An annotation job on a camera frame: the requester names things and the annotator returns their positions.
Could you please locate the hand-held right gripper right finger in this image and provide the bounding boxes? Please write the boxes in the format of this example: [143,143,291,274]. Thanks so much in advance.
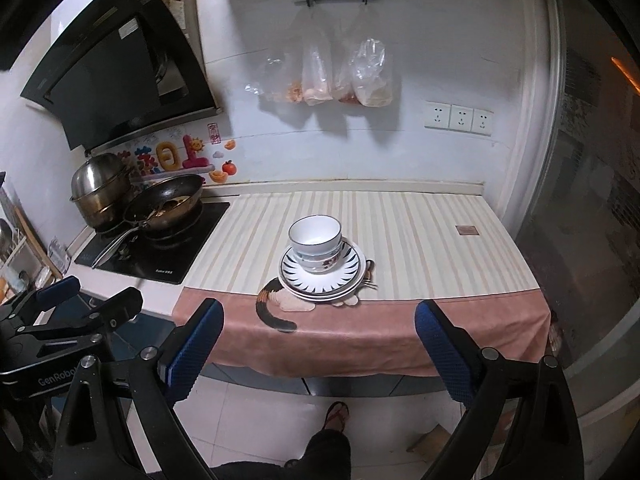
[414,299,608,480]

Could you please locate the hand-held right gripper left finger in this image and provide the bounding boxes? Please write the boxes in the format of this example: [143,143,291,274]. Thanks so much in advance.
[42,297,226,480]

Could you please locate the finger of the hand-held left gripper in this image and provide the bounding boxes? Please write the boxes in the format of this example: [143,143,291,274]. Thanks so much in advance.
[17,287,144,344]
[0,275,81,331]

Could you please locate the large white pink-flower plate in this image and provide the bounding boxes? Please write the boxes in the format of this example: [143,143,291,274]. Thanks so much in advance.
[280,271,368,302]

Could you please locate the blue striped white plate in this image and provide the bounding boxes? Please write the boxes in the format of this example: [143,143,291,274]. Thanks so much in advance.
[280,241,369,295]

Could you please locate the white bowl with red flowers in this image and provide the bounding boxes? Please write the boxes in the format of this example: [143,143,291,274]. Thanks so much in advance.
[292,245,345,274]

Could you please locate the white dish rack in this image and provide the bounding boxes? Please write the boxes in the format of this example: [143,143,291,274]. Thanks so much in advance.
[0,210,66,291]

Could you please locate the black cooktop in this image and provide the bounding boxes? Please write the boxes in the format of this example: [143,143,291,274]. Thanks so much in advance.
[74,200,232,286]

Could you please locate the cardboard piece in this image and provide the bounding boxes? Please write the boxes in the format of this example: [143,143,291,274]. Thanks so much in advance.
[406,424,453,453]

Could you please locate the striped tablecloth with cat print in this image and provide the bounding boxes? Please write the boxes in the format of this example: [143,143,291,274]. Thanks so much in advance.
[171,190,552,378]

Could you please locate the dark frying pan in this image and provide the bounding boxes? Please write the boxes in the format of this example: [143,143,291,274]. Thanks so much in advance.
[91,174,206,269]

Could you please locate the stainless steel pot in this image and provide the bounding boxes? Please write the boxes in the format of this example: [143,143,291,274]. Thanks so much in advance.
[70,152,138,228]

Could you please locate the person's sandal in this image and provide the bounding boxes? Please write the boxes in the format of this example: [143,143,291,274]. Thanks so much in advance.
[320,401,350,436]

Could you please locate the person's leg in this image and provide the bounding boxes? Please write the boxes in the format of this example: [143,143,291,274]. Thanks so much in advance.
[287,430,352,480]

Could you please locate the black range hood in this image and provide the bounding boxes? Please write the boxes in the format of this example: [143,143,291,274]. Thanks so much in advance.
[20,0,225,151]

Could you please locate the clear plastic bag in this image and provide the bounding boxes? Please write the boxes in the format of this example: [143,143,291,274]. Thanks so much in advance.
[350,37,393,108]
[244,52,303,103]
[300,12,335,107]
[332,55,358,106]

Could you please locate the colourful wall stickers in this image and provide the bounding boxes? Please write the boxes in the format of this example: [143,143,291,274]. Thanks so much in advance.
[112,122,238,186]

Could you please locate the white wall socket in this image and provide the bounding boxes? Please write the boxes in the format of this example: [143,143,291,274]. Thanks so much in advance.
[471,108,493,137]
[424,101,453,131]
[449,105,473,132]

